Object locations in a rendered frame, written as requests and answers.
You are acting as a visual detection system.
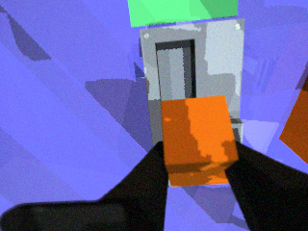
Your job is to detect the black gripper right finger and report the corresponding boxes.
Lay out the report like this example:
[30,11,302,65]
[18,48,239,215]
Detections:
[225,141,308,231]

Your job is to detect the green flat mat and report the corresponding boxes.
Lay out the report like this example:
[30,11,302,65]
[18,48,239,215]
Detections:
[128,0,244,146]

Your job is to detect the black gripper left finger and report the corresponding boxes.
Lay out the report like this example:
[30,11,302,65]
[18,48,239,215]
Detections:
[0,141,168,231]

